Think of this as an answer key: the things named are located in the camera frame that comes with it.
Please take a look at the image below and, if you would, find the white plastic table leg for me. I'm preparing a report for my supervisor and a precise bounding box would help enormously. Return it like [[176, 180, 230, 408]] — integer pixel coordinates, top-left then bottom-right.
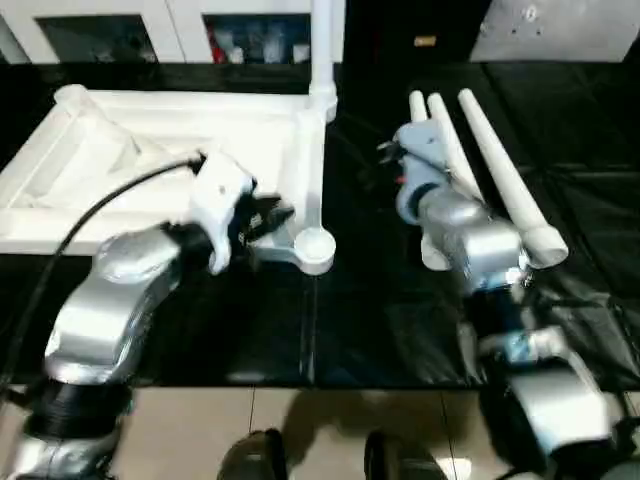
[[308, 0, 347, 122], [457, 88, 570, 267], [408, 91, 454, 272], [427, 93, 485, 202]]

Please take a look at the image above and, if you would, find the white plastic table top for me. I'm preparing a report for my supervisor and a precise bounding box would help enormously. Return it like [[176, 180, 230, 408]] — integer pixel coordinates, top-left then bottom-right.
[[0, 84, 337, 276]]

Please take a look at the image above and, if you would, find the black box with gold label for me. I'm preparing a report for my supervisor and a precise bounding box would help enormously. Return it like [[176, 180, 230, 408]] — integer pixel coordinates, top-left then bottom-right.
[[342, 0, 495, 65]]

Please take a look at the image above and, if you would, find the black work mat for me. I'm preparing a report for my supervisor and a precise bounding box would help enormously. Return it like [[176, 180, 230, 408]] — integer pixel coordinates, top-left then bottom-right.
[[0, 59, 640, 391]]

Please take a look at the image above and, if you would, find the white glass door cabinet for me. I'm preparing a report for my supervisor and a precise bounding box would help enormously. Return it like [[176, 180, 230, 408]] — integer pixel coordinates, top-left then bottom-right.
[[0, 0, 315, 65]]

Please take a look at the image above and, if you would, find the grey left robot foot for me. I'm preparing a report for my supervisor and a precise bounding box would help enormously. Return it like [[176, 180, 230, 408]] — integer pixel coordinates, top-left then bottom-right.
[[221, 428, 287, 480]]

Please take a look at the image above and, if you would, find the grey robot foot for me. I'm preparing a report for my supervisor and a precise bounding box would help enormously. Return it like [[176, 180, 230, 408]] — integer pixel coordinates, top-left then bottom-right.
[[221, 428, 287, 480], [363, 431, 442, 480]]

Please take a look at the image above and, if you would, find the grey right robot foot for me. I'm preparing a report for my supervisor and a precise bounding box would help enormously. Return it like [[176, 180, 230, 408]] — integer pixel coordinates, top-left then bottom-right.
[[363, 431, 442, 480]]

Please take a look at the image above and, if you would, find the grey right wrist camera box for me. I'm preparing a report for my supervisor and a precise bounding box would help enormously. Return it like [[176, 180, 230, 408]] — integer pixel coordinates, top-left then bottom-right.
[[391, 119, 450, 227]]

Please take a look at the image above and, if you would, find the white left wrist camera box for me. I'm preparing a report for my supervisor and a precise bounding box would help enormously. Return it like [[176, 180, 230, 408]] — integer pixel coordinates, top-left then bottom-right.
[[191, 151, 257, 275]]

